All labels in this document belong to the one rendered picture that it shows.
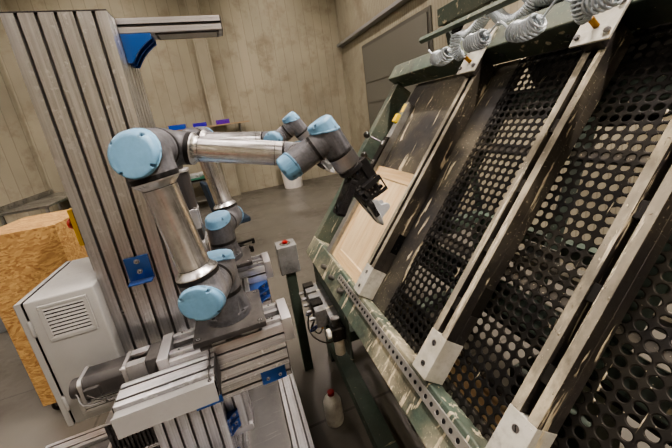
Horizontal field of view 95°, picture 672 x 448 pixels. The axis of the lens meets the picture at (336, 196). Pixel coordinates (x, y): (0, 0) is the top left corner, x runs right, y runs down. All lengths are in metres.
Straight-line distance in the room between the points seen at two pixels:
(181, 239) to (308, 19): 8.42
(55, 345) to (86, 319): 0.12
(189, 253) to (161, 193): 0.17
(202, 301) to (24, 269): 1.77
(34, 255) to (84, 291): 1.28
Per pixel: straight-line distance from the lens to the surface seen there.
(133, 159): 0.87
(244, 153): 0.95
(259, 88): 8.46
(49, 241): 2.49
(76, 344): 1.39
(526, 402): 0.84
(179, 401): 1.14
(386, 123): 2.02
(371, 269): 1.30
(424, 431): 1.02
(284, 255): 1.90
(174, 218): 0.90
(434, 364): 0.98
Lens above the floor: 1.65
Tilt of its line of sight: 15 degrees down
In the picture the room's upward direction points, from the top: 8 degrees counter-clockwise
